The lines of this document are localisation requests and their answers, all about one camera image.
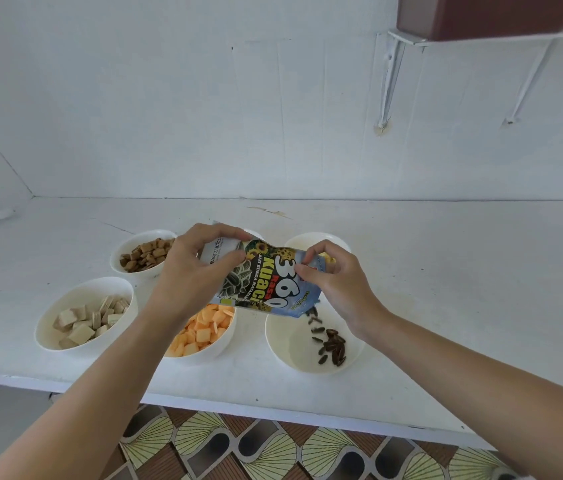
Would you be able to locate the pile of orange wafer cubes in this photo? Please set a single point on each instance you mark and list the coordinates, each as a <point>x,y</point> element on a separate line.
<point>204,329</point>

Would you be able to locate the pile of black sunflower seeds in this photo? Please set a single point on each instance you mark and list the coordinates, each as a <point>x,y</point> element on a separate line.
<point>334,347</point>

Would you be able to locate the person's left forearm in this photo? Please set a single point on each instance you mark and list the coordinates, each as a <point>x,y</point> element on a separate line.
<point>76,399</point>

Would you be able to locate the person's left hand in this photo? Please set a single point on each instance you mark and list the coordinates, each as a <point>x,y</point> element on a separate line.
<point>181,284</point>

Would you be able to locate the person's right hand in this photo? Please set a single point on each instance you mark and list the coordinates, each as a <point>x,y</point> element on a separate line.
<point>351,294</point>

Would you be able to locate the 360 Kuaci seed bag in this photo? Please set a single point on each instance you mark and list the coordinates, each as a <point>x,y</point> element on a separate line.
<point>271,284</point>

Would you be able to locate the white round bowl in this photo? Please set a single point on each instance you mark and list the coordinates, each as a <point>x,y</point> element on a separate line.
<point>121,244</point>
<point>221,344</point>
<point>254,234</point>
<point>311,238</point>
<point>286,344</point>
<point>71,294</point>

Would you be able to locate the pile of brown pillow snacks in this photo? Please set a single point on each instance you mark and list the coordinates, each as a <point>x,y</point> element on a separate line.
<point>146,254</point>

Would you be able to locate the person's right forearm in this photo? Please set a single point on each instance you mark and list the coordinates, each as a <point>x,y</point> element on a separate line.
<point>491,394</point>

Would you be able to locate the pile of beige wafer cubes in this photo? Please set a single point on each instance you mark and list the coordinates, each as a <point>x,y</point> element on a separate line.
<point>86,322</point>

